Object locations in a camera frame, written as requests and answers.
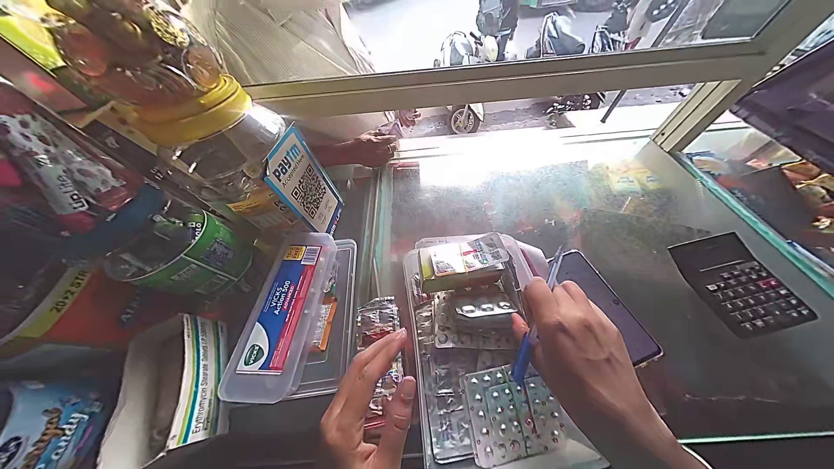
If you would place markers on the jar with yellow label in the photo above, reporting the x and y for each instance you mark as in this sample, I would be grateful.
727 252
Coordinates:
55 299

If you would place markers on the red and silver foil strips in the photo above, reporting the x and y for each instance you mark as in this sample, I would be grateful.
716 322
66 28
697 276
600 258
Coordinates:
378 325

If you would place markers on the black calculator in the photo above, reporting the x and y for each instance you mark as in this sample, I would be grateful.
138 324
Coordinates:
743 286

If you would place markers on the person's left hand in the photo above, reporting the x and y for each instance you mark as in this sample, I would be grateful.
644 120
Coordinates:
355 420

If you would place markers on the blue white red carton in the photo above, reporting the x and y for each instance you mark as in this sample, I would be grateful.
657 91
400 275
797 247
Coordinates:
279 312

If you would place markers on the white cardboard box, striped print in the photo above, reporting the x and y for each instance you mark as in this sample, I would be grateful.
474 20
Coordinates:
195 384

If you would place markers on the blue pen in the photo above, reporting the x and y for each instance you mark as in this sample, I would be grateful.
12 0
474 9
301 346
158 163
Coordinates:
523 361

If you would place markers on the person's left index finger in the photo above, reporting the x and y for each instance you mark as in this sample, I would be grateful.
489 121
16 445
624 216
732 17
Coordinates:
380 358

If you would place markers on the person's left thumb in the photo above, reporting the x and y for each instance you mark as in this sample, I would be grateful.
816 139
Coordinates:
399 413

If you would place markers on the dark motorcycle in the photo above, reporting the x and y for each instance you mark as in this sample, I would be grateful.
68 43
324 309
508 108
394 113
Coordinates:
563 39

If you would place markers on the shallow clear plastic box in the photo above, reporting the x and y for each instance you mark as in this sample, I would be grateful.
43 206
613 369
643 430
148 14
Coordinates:
345 293

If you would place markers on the clear jar with yellow lid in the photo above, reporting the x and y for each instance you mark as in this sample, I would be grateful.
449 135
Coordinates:
202 120

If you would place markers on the glass display counter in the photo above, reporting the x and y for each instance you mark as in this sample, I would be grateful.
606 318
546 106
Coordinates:
677 397

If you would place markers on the pile of snack packets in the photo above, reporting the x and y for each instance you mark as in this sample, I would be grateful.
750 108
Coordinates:
811 189

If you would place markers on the jar with blue lid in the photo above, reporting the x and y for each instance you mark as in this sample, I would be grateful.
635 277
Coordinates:
71 169

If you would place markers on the green and yellow carton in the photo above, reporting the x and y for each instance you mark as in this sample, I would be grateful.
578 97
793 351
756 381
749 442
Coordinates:
456 281

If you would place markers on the grey strip with large tablets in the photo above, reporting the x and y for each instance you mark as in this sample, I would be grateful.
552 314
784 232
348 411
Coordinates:
484 307

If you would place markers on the person's right hand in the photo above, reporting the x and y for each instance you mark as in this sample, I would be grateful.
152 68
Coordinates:
576 342

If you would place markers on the white scooter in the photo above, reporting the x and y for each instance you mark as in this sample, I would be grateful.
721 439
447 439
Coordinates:
464 119

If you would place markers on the person's right thumb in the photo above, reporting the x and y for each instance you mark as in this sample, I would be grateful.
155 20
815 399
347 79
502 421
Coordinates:
521 329

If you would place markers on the orange medicine packet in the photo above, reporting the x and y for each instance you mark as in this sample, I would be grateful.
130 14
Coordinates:
323 325

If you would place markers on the jar with green label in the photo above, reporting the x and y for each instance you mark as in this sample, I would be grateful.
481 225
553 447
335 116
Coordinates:
212 254

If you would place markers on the pile of silver blister strips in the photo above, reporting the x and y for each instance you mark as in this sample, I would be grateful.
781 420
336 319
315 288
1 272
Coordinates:
508 410

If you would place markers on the white printed medicine strip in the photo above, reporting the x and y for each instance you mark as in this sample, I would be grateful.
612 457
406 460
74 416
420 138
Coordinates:
466 256

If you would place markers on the person's right fingers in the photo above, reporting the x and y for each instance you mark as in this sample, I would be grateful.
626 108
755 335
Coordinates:
541 299

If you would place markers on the clear plastic medicine box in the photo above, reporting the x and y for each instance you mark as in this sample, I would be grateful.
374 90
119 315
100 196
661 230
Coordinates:
413 312

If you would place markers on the clear plastic box lid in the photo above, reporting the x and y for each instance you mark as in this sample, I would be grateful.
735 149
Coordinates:
231 384

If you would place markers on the purple banknote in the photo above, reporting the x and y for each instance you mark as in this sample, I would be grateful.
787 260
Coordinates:
392 129

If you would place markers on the cream window frame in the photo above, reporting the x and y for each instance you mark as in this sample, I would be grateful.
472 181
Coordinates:
541 75

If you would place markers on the yellow packet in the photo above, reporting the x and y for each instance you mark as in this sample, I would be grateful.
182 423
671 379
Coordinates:
625 177

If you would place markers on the blue white QR code stand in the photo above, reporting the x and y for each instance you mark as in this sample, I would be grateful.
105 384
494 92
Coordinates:
306 185

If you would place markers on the blue printed packet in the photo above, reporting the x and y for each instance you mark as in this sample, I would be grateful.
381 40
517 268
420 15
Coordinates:
49 423

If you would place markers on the jar of brown candies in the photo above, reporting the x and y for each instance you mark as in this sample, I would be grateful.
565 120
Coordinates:
130 39

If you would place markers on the dark smartphone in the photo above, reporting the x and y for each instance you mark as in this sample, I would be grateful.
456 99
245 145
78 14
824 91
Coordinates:
609 306

